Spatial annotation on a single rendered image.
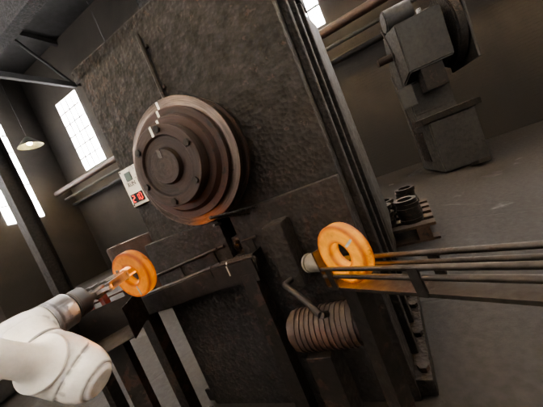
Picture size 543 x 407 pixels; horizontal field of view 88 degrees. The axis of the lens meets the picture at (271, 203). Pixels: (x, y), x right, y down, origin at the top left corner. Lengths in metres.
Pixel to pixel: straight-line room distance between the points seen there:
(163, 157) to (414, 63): 4.36
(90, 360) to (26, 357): 0.10
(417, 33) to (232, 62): 4.12
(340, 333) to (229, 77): 0.93
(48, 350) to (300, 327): 0.59
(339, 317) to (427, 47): 4.54
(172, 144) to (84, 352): 0.62
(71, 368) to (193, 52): 1.04
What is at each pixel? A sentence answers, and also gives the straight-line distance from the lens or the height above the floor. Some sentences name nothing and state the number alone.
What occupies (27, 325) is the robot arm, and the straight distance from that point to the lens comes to 0.84.
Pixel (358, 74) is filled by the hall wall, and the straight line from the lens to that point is 7.07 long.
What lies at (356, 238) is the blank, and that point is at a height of 0.75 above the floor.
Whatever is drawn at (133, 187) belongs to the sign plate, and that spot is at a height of 1.14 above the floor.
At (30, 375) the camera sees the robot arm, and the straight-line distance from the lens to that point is 0.71.
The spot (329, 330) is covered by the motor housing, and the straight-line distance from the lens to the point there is 0.88.
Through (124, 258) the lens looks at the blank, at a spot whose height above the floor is 0.89.
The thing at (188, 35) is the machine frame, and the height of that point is 1.56.
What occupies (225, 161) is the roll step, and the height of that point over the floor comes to 1.06.
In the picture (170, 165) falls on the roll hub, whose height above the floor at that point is 1.11.
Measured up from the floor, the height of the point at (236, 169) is 1.01.
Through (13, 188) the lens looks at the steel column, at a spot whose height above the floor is 2.79.
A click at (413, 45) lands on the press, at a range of 5.02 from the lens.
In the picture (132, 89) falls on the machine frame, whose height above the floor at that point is 1.52.
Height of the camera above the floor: 0.95
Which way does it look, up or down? 5 degrees down
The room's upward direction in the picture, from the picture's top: 22 degrees counter-clockwise
